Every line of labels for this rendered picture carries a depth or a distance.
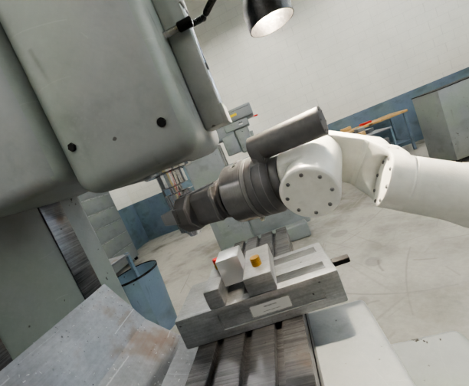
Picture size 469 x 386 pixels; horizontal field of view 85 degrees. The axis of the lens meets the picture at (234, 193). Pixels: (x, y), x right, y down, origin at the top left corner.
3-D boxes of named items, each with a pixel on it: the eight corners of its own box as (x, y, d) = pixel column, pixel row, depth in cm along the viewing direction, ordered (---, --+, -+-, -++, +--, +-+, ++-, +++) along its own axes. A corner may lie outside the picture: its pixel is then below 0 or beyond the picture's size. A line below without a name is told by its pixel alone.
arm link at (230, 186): (208, 172, 47) (264, 148, 41) (228, 218, 49) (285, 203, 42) (162, 192, 37) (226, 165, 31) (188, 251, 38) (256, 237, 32)
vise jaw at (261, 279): (273, 256, 65) (267, 243, 64) (277, 288, 50) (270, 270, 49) (250, 264, 66) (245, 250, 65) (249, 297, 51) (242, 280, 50)
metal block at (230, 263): (248, 266, 61) (239, 244, 60) (247, 279, 55) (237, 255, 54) (228, 273, 62) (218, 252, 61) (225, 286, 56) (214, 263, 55)
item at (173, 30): (195, 27, 37) (191, 17, 36) (191, 23, 35) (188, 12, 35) (159, 47, 38) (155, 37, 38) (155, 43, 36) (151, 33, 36)
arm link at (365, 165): (291, 165, 39) (388, 182, 36) (280, 197, 32) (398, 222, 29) (298, 124, 36) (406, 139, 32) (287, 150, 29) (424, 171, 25)
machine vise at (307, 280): (328, 266, 64) (313, 227, 63) (349, 301, 49) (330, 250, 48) (201, 307, 69) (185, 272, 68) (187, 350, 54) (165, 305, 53)
